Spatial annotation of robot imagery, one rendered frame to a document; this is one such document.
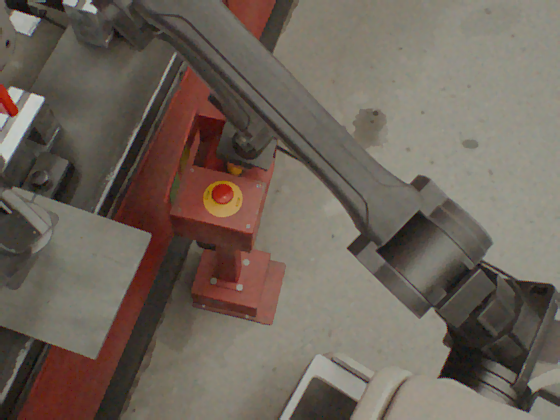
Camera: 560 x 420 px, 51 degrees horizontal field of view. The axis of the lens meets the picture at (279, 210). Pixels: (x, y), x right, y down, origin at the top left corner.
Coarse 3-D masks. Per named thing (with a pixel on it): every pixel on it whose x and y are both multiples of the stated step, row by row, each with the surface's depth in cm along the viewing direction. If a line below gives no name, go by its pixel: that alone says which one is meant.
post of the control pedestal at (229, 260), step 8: (216, 248) 143; (224, 248) 142; (224, 256) 148; (232, 256) 146; (240, 256) 159; (224, 264) 154; (232, 264) 153; (240, 264) 165; (224, 272) 162; (232, 272) 160; (232, 280) 168
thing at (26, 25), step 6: (6, 12) 93; (12, 12) 93; (18, 12) 93; (12, 18) 92; (18, 18) 93; (24, 18) 93; (30, 18) 93; (36, 18) 93; (18, 24) 92; (24, 24) 92; (30, 24) 92; (36, 24) 92; (18, 30) 92; (24, 30) 92; (30, 30) 92; (36, 30) 93; (30, 36) 92
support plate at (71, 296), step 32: (64, 224) 81; (96, 224) 81; (64, 256) 79; (96, 256) 79; (128, 256) 80; (0, 288) 77; (32, 288) 77; (64, 288) 78; (96, 288) 78; (128, 288) 79; (0, 320) 76; (32, 320) 76; (64, 320) 76; (96, 320) 76; (96, 352) 75
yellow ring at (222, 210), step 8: (216, 184) 108; (232, 184) 109; (208, 192) 108; (240, 192) 108; (208, 200) 107; (232, 200) 107; (240, 200) 108; (208, 208) 107; (216, 208) 107; (224, 208) 107; (232, 208) 107; (224, 216) 106
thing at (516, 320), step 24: (480, 264) 59; (504, 288) 56; (528, 288) 61; (552, 288) 59; (480, 312) 55; (504, 312) 56; (528, 312) 57; (552, 312) 58; (456, 336) 59; (480, 336) 57; (504, 336) 55; (528, 336) 57; (504, 360) 57; (528, 360) 56
